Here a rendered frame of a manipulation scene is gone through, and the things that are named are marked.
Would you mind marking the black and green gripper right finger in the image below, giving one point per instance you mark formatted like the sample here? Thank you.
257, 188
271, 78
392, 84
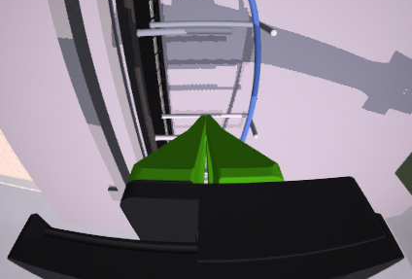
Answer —
230, 160

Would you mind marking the black patch panel rack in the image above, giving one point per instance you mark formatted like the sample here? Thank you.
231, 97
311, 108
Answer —
155, 122

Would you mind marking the blue cable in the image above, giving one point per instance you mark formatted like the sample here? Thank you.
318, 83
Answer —
254, 11

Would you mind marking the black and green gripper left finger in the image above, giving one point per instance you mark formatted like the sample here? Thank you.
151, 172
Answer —
177, 160

